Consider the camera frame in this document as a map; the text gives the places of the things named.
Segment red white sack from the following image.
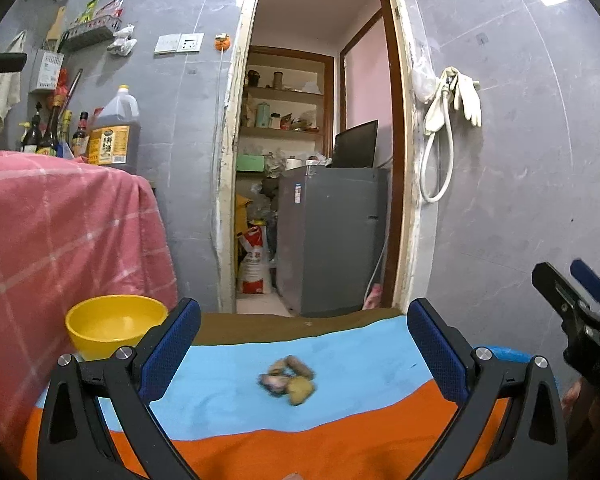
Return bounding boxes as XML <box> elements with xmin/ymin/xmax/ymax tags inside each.
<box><xmin>237</xmin><ymin>222</ymin><xmax>272</xmax><ymax>295</ymax></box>

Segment large oil jug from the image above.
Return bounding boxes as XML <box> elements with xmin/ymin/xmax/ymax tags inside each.
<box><xmin>86</xmin><ymin>84</ymin><xmax>140</xmax><ymax>174</ymax></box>

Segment grey refrigerator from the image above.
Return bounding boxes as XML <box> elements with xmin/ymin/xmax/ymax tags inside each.
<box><xmin>276</xmin><ymin>166</ymin><xmax>389</xmax><ymax>318</ymax></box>

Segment white wall switches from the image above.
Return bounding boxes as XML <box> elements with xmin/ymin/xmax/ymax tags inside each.
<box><xmin>154</xmin><ymin>32</ymin><xmax>204</xmax><ymax>55</ymax></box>

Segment black monitor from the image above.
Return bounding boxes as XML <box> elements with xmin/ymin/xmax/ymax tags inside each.
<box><xmin>332</xmin><ymin>120</ymin><xmax>378</xmax><ymax>168</ymax></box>

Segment person's hand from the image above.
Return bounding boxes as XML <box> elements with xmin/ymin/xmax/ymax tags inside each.
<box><xmin>562</xmin><ymin>377</ymin><xmax>597</xmax><ymax>437</ymax></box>

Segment pink plaid cloth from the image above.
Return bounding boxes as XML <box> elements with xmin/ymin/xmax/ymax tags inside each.
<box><xmin>0</xmin><ymin>151</ymin><xmax>178</xmax><ymax>460</ymax></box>

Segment striped blue orange brown cloth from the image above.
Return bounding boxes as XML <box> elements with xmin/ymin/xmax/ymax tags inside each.
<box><xmin>19</xmin><ymin>308</ymin><xmax>512</xmax><ymax>480</ymax></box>

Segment dark sauce bottles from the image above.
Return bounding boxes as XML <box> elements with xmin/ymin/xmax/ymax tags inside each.
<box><xmin>19</xmin><ymin>103</ymin><xmax>87</xmax><ymax>160</ymax></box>

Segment wooden shelf unit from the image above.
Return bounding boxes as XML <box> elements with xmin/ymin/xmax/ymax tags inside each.
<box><xmin>238</xmin><ymin>46</ymin><xmax>335</xmax><ymax>158</ymax></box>

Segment blue plastic basin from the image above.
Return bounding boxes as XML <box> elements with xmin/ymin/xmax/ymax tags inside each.
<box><xmin>465</xmin><ymin>346</ymin><xmax>559</xmax><ymax>404</ymax></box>

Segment yellow plastic bowl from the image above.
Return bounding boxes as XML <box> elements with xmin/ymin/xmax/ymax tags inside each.
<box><xmin>65</xmin><ymin>295</ymin><xmax>169</xmax><ymax>361</ymax></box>

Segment white hose with gloves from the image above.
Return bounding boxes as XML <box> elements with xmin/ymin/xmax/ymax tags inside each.
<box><xmin>418</xmin><ymin>65</ymin><xmax>484</xmax><ymax>205</ymax></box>

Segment white hanging towel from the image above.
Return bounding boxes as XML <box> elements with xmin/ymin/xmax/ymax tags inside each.
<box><xmin>0</xmin><ymin>29</ymin><xmax>28</xmax><ymax>146</ymax></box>

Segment green box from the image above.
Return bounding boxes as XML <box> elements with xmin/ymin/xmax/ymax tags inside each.
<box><xmin>236</xmin><ymin>154</ymin><xmax>265</xmax><ymax>174</ymax></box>

